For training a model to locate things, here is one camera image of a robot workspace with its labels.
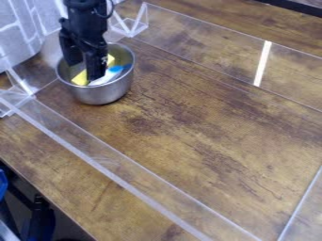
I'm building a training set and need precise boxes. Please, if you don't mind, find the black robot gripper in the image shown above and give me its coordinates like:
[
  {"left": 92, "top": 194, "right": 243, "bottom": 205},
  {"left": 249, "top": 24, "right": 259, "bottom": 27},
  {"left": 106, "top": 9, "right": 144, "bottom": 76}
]
[{"left": 58, "top": 0, "right": 110, "bottom": 82}]

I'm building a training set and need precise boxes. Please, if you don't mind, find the grey brick pattern cloth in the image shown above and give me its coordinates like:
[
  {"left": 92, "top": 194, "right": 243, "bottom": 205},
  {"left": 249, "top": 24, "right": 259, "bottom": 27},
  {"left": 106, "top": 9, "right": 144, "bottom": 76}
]
[{"left": 0, "top": 0, "right": 66, "bottom": 73}]

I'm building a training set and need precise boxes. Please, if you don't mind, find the stainless steel bowl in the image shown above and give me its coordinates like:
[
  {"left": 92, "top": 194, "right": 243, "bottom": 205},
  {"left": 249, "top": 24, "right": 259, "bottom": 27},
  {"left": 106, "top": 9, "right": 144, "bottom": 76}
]
[{"left": 54, "top": 43, "right": 134, "bottom": 105}]

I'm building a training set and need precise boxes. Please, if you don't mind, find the white blue tube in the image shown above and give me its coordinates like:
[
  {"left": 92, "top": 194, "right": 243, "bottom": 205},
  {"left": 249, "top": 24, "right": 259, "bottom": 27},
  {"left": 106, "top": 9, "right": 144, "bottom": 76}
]
[{"left": 89, "top": 65, "right": 122, "bottom": 86}]

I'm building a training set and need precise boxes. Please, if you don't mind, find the black table leg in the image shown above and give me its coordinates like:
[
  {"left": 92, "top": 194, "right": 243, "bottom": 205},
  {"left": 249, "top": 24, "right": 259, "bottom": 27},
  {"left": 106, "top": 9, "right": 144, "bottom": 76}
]
[{"left": 26, "top": 194, "right": 54, "bottom": 241}]

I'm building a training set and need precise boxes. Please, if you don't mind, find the yellow butter block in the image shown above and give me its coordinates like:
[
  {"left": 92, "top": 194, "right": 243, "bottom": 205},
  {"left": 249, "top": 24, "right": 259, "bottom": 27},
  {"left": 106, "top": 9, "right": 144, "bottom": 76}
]
[{"left": 70, "top": 55, "right": 114, "bottom": 86}]

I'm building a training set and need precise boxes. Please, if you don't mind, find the clear acrylic barrier frame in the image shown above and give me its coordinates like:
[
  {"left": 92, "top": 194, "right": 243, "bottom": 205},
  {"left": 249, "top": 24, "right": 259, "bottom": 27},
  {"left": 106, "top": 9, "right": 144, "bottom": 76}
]
[{"left": 0, "top": 0, "right": 322, "bottom": 241}]

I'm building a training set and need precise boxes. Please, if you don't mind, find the blue object under table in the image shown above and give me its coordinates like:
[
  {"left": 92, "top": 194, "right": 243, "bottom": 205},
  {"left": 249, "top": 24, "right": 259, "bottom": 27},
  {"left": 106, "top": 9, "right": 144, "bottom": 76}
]
[{"left": 0, "top": 169, "right": 7, "bottom": 201}]

